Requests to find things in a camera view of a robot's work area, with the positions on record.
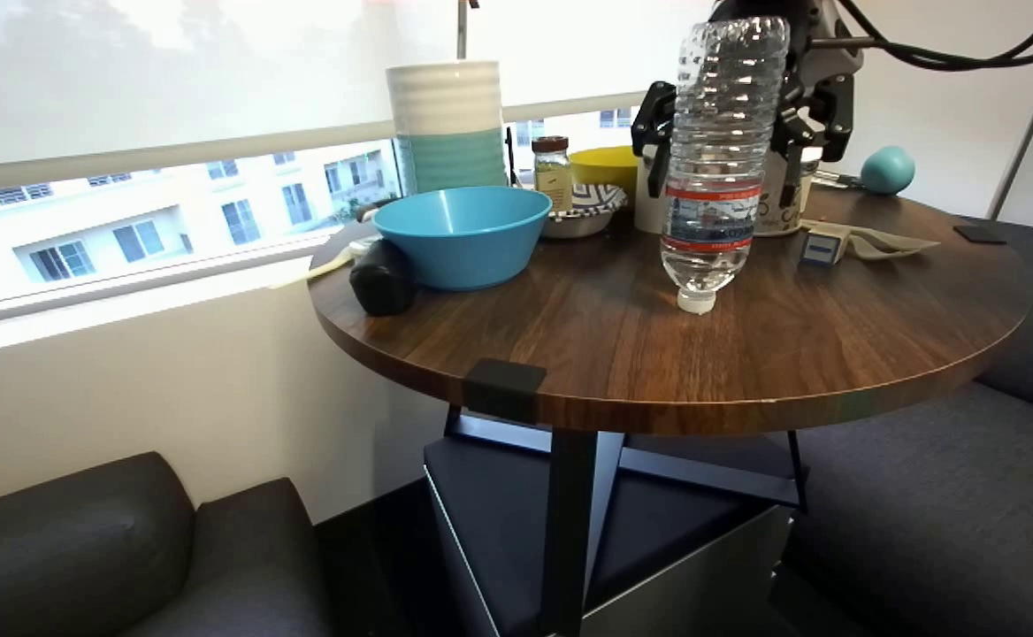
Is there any white building outside window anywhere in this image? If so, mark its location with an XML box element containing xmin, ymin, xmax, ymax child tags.
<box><xmin>0</xmin><ymin>102</ymin><xmax>652</xmax><ymax>310</ymax></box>

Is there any teal plastic scoop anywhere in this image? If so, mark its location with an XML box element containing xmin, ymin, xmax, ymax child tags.
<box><xmin>831</xmin><ymin>141</ymin><xmax>921</xmax><ymax>199</ymax></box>

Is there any yellow bowl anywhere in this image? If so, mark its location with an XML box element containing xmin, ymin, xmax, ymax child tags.
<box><xmin>570</xmin><ymin>141</ymin><xmax>644</xmax><ymax>199</ymax></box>

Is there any black tape patch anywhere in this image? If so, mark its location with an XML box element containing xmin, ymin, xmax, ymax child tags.
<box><xmin>953</xmin><ymin>219</ymin><xmax>1013</xmax><ymax>248</ymax></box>
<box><xmin>462</xmin><ymin>358</ymin><xmax>549</xmax><ymax>416</ymax></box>

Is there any gray fabric sofa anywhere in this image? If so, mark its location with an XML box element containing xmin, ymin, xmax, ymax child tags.
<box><xmin>776</xmin><ymin>216</ymin><xmax>1033</xmax><ymax>637</ymax></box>

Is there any black leather armchair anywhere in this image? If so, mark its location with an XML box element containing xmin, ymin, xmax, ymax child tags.
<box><xmin>0</xmin><ymin>450</ymin><xmax>333</xmax><ymax>637</ymax></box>

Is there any black scoop with handle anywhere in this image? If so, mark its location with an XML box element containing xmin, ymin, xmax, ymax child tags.
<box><xmin>303</xmin><ymin>224</ymin><xmax>422</xmax><ymax>317</ymax></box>

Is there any blind pull wand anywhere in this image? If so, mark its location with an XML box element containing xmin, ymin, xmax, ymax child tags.
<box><xmin>454</xmin><ymin>0</ymin><xmax>475</xmax><ymax>62</ymax></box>

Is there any wooden spoon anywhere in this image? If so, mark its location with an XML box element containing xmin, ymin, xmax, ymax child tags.
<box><xmin>850</xmin><ymin>224</ymin><xmax>945</xmax><ymax>264</ymax></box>

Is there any patterned white mug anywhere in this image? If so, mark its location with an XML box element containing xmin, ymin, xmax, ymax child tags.
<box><xmin>752</xmin><ymin>146</ymin><xmax>813</xmax><ymax>239</ymax></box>

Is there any window sill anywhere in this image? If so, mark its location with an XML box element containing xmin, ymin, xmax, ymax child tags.
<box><xmin>0</xmin><ymin>239</ymin><xmax>361</xmax><ymax>365</ymax></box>

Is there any black white patterned bowl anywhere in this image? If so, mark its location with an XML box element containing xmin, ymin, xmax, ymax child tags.
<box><xmin>537</xmin><ymin>179</ymin><xmax>634</xmax><ymax>242</ymax></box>

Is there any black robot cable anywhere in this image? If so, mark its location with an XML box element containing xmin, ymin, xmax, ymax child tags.
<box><xmin>831</xmin><ymin>0</ymin><xmax>1033</xmax><ymax>75</ymax></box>

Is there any blue plastic bowl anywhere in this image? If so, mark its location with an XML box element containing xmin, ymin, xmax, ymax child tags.
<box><xmin>370</xmin><ymin>182</ymin><xmax>554</xmax><ymax>292</ymax></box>

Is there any black table base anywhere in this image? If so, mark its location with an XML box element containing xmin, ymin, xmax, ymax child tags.
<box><xmin>443</xmin><ymin>398</ymin><xmax>813</xmax><ymax>637</ymax></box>

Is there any white roller blind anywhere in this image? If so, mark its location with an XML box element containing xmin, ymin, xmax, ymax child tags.
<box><xmin>0</xmin><ymin>0</ymin><xmax>778</xmax><ymax>199</ymax></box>

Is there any white and teal striped container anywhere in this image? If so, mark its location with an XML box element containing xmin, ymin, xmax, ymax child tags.
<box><xmin>385</xmin><ymin>58</ymin><xmax>509</xmax><ymax>199</ymax></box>

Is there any clear plastic water bottle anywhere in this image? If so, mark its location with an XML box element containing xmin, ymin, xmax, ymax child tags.
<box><xmin>659</xmin><ymin>14</ymin><xmax>793</xmax><ymax>317</ymax></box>

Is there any small glass spice jar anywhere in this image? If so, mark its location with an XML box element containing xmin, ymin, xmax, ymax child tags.
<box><xmin>526</xmin><ymin>129</ymin><xmax>578</xmax><ymax>219</ymax></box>

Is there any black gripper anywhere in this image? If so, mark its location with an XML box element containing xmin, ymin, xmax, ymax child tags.
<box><xmin>628</xmin><ymin>0</ymin><xmax>866</xmax><ymax>201</ymax></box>

